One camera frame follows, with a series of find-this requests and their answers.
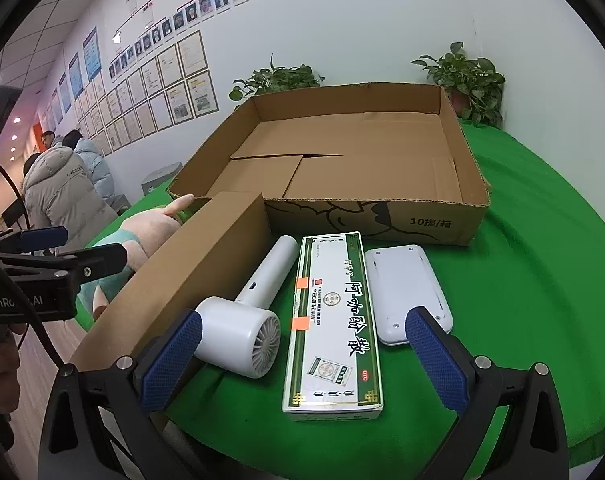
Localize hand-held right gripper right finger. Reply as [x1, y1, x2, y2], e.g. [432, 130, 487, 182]
[405, 305, 571, 480]

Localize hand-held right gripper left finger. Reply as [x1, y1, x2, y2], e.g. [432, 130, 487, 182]
[36, 308, 203, 480]

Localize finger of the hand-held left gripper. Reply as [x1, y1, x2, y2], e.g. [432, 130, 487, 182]
[0, 226, 69, 257]
[0, 242, 129, 284]

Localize brown cardboard flap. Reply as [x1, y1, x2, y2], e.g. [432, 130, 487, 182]
[68, 191, 272, 376]

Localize white and green medicine box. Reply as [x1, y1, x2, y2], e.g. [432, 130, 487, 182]
[281, 231, 384, 422]

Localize large cardboard box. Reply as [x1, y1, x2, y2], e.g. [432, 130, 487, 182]
[166, 82, 492, 247]

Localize person's left hand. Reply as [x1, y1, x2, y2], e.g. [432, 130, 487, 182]
[0, 322, 29, 441]

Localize pink and teal plush toy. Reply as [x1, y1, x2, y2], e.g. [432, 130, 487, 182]
[76, 194, 196, 321]

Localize white flat plastic device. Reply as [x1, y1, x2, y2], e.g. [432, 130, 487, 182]
[364, 244, 455, 347]

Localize grey trash bin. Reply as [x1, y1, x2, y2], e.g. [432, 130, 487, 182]
[141, 161, 183, 197]

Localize green tablecloth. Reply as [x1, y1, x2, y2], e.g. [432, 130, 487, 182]
[72, 122, 605, 466]

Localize potted green plant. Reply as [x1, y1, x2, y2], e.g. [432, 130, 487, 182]
[410, 41, 507, 128]
[228, 54, 326, 111]

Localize black cable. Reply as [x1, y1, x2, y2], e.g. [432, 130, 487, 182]
[0, 159, 66, 368]

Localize group of framed wall certificates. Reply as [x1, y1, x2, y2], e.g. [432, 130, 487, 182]
[37, 30, 219, 159]

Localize row of blue wall posters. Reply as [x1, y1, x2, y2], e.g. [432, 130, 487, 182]
[46, 27, 102, 126]

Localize wall chart of portrait photos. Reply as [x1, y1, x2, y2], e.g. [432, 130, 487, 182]
[110, 0, 308, 79]

